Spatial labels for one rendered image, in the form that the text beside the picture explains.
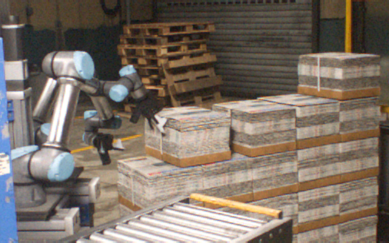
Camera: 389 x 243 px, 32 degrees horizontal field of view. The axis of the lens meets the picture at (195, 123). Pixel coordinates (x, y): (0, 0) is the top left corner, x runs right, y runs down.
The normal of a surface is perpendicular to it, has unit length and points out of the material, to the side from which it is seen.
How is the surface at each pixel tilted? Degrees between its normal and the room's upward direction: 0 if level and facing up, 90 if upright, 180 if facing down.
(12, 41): 90
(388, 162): 90
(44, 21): 90
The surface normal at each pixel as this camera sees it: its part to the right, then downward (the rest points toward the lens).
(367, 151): 0.51, 0.14
